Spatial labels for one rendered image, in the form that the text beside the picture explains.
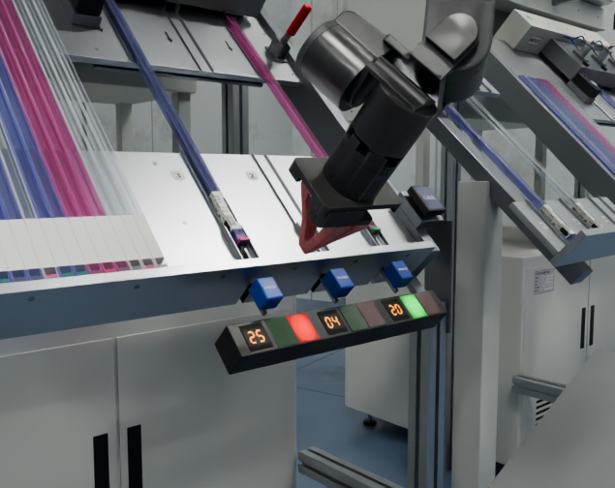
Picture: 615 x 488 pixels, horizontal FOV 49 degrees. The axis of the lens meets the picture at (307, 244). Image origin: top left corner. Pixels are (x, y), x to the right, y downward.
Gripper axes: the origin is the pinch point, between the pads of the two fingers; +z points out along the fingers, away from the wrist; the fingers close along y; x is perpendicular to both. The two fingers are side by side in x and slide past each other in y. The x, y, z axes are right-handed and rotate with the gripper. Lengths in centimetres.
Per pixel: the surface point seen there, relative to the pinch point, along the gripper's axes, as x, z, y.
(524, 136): -133, 95, -299
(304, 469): 6, 60, -30
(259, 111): -277, 203, -242
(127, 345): -15.1, 40.1, 2.3
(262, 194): -15.5, 8.9, -7.2
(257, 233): -9.0, 8.8, -2.8
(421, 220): -7.1, 6.5, -29.5
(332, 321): 4.1, 10.0, -7.2
